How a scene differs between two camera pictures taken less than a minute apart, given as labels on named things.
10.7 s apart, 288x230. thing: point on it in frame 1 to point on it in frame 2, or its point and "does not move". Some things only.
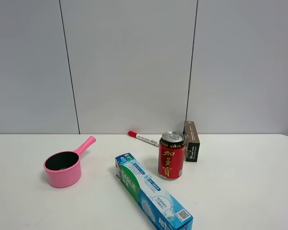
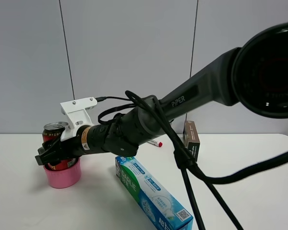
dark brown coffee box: x=191 y=142 does not move
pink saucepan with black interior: x=64 y=168 does not move
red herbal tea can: x=171 y=155 to x=54 y=131
